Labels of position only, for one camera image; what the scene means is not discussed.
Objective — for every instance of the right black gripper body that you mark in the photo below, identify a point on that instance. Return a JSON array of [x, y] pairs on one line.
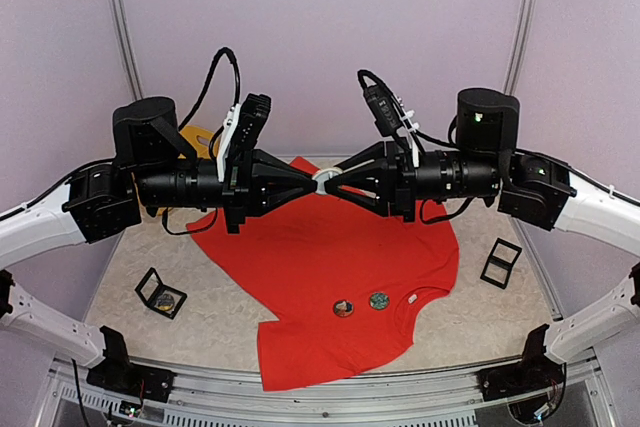
[[402, 181]]

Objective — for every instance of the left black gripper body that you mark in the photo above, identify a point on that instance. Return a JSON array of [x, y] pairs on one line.
[[238, 190]]

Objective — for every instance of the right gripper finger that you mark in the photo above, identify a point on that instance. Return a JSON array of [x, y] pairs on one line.
[[370, 201], [368, 164]]

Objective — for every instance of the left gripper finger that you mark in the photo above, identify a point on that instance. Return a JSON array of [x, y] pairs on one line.
[[272, 196], [270, 169]]

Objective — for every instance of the red t-shirt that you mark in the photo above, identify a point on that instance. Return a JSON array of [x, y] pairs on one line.
[[302, 258]]

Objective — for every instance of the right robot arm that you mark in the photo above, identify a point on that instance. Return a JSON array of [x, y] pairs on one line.
[[484, 162]]

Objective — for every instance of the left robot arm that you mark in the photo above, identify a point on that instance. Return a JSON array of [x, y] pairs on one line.
[[154, 167]]

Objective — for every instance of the green blue round brooch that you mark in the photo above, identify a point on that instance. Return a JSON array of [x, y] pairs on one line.
[[379, 301]]

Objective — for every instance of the orange blue round brooch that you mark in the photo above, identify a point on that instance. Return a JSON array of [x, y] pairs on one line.
[[343, 308]]

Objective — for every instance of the right black brooch box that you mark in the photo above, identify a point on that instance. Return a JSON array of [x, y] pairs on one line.
[[503, 256]]

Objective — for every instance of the black brooch box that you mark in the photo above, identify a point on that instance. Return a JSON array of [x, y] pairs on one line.
[[151, 286], [503, 256]]

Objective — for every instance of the left black brooch box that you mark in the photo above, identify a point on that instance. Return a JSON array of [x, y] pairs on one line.
[[151, 286]]

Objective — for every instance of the yellow plastic basket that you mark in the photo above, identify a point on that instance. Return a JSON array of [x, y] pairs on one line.
[[197, 139]]

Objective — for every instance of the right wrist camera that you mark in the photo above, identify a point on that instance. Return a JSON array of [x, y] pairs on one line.
[[392, 120]]

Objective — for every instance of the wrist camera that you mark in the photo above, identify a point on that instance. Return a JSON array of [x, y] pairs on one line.
[[241, 129], [392, 120]]

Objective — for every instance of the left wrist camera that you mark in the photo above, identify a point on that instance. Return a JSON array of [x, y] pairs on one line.
[[241, 129]]

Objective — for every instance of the right aluminium frame post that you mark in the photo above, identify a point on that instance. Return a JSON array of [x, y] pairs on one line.
[[518, 51]]

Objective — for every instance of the aluminium frame post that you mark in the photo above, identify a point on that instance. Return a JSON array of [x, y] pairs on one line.
[[518, 51], [125, 47]]

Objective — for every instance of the left aluminium frame post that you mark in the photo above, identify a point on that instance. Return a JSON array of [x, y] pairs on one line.
[[125, 47]]

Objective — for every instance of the front aluminium rail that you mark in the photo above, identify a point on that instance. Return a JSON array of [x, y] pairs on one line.
[[435, 383]]

